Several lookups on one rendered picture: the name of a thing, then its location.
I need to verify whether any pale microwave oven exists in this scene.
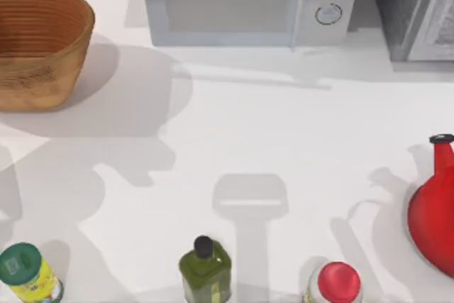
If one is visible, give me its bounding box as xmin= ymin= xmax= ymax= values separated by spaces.
xmin=139 ymin=0 xmax=364 ymax=52

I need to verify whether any green square bottle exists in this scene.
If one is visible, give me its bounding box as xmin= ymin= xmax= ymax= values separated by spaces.
xmin=178 ymin=234 xmax=233 ymax=303

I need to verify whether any round microwave knob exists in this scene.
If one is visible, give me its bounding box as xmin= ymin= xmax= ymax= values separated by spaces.
xmin=314 ymin=2 xmax=343 ymax=26

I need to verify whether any red capped bottle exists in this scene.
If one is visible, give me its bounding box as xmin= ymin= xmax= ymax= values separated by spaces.
xmin=305 ymin=261 xmax=365 ymax=303

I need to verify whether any brown woven basket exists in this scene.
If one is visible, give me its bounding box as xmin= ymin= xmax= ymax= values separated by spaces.
xmin=0 ymin=0 xmax=96 ymax=113

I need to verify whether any grey cabinet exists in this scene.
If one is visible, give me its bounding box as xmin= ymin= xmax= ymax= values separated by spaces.
xmin=367 ymin=0 xmax=454 ymax=63

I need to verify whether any red round bottle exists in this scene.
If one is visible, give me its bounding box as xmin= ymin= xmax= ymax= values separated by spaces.
xmin=406 ymin=133 xmax=454 ymax=280

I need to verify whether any yellow can with green lid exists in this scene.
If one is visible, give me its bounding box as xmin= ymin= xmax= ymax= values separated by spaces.
xmin=0 ymin=242 xmax=65 ymax=303

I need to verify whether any microwave door handle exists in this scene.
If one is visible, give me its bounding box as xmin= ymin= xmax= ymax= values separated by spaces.
xmin=290 ymin=0 xmax=308 ymax=52

